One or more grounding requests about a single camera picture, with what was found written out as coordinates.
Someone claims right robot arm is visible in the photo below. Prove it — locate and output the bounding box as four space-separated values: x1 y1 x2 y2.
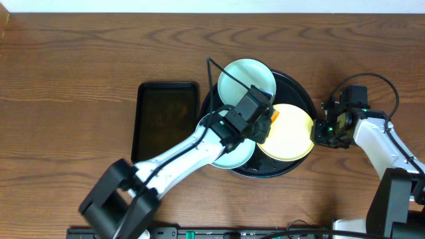
311 108 424 238

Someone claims black round tray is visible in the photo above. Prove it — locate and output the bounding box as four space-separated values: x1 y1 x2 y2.
200 70 317 178

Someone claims light blue plate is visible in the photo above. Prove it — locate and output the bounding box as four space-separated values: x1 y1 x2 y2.
218 58 277 106
193 110 255 169

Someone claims green and yellow sponge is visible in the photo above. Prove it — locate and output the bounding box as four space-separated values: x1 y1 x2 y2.
271 110 280 123

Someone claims right black cable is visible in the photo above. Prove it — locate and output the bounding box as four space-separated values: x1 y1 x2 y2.
327 73 425 177

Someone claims black cable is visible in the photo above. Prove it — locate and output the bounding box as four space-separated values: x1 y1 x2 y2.
327 73 425 177
112 56 252 239

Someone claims yellow plate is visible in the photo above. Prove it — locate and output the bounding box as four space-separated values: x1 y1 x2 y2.
257 104 314 162

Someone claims black rectangular tray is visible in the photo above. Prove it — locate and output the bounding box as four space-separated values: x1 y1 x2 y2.
131 82 199 163

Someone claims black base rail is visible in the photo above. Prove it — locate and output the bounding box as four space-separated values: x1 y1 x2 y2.
65 226 336 239

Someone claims upper light blue plate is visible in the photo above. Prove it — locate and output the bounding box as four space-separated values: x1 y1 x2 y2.
218 58 277 106

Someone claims left black cable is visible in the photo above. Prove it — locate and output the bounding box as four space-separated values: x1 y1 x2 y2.
112 56 252 239

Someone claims lower light blue plate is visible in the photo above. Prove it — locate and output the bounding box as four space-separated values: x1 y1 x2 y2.
193 110 255 169

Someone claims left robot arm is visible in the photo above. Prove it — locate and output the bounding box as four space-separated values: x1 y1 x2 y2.
79 110 274 238

